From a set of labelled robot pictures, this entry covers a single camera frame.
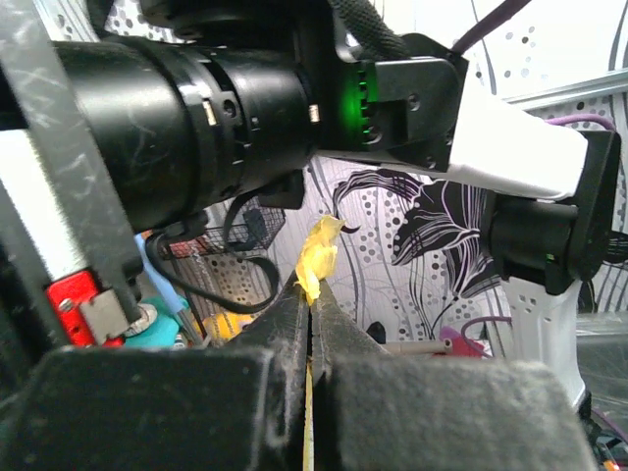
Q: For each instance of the yellow plush duck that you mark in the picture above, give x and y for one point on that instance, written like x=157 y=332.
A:
x=224 y=326

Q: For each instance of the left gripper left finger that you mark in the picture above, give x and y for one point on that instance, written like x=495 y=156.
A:
x=240 y=406

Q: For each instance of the black wire basket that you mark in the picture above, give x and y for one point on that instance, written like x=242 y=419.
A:
x=254 y=228

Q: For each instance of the yellow trash bag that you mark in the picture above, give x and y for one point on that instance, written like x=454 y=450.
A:
x=316 y=262

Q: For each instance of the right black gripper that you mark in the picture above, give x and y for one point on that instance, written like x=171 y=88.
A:
x=67 y=249

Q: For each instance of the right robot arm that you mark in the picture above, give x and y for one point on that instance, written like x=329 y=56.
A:
x=104 y=140

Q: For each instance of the blue handled mop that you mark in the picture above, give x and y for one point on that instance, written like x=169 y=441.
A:
x=165 y=289

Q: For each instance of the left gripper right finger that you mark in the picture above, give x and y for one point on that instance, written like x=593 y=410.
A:
x=377 y=411

